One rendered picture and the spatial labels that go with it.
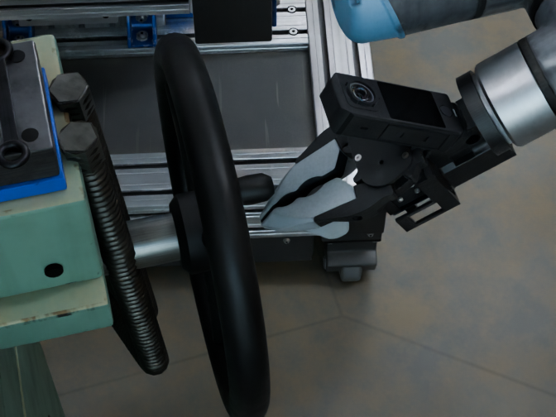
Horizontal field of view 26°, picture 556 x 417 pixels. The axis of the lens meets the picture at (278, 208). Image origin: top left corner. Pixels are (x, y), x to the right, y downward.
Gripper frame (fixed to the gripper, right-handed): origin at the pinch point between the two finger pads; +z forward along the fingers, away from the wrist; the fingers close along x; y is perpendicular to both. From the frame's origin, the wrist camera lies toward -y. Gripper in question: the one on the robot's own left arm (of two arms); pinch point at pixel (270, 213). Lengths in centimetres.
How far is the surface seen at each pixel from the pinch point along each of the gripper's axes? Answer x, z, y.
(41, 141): -11.2, -0.6, -32.9
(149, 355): -8.3, 12.9, -2.2
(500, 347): 17, 3, 81
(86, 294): -13.9, 5.6, -21.4
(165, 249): -8.4, 3.1, -14.1
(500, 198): 41, -5, 85
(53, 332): -14.9, 8.8, -21.0
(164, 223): -6.8, 2.4, -14.7
